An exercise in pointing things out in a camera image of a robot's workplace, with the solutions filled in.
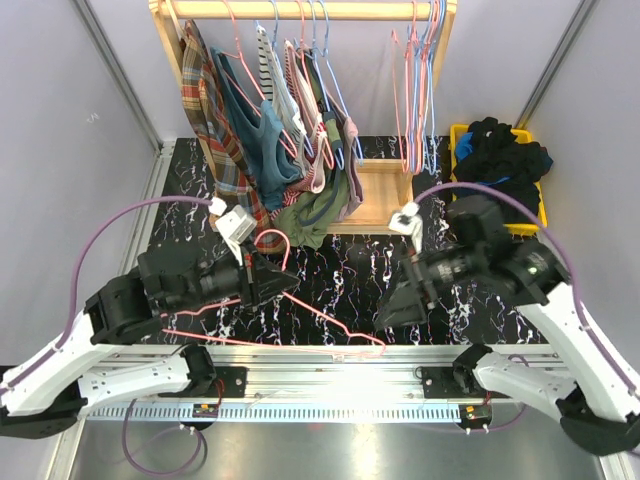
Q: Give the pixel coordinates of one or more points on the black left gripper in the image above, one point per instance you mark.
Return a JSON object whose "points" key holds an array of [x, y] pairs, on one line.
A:
{"points": [[270, 280]]}

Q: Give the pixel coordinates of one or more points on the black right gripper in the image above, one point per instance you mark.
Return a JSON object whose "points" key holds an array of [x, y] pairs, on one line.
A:
{"points": [[402, 306]]}

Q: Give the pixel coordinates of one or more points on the pink wire hanger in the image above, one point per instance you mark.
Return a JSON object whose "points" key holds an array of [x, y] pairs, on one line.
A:
{"points": [[376, 348], [409, 98]]}

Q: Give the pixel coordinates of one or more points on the black garment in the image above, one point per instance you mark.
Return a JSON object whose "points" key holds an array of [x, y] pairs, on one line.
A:
{"points": [[491, 124]]}

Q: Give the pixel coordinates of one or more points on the blue tank top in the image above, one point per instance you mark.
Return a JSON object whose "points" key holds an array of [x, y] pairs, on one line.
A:
{"points": [[481, 160]]}

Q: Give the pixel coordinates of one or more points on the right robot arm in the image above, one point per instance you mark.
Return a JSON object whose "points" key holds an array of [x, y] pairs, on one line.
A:
{"points": [[597, 407]]}

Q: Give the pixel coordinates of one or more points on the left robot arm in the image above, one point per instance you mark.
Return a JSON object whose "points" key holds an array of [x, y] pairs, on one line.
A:
{"points": [[41, 401]]}

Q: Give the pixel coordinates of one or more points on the teal hanging tank top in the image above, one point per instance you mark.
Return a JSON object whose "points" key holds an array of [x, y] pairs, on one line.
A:
{"points": [[260, 132]]}

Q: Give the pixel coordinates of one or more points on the green hanging garment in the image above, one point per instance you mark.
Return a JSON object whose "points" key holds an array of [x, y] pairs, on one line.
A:
{"points": [[307, 217]]}

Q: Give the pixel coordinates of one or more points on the wooden clothes rack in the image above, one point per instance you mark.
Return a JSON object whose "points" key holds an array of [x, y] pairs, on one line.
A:
{"points": [[386, 187]]}

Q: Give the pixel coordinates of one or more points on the plaid hanging shirt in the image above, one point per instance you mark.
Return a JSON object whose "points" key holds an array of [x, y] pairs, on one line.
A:
{"points": [[205, 109]]}

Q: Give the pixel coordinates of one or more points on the pink hanging garment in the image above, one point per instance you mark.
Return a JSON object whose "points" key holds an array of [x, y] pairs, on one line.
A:
{"points": [[330, 130]]}

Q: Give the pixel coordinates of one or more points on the empty hangers bunch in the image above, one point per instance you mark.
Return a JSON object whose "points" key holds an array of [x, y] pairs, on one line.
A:
{"points": [[431, 34]]}

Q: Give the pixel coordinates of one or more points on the dark clothes pile in bin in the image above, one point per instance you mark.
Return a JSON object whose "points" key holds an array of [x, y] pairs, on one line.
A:
{"points": [[520, 190]]}

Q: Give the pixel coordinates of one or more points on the striped hanging garment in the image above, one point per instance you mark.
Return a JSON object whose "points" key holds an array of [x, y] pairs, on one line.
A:
{"points": [[274, 87]]}

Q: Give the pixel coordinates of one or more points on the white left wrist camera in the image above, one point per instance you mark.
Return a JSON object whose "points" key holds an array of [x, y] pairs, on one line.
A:
{"points": [[235, 227]]}

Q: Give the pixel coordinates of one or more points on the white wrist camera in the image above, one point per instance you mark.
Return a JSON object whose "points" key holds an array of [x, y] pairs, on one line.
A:
{"points": [[408, 222], [235, 227]]}

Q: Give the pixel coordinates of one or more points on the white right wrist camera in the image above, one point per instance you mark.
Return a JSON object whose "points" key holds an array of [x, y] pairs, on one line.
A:
{"points": [[408, 222]]}

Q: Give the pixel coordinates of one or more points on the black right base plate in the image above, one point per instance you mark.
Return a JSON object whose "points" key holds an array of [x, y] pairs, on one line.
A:
{"points": [[438, 382]]}

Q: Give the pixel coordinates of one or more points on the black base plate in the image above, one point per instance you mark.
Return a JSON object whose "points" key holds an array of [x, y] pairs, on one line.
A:
{"points": [[438, 382], [228, 381]]}

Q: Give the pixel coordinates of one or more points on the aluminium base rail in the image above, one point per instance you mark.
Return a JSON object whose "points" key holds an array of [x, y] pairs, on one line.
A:
{"points": [[289, 387]]}

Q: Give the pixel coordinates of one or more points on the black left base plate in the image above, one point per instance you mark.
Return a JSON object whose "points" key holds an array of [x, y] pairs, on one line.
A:
{"points": [[228, 381]]}

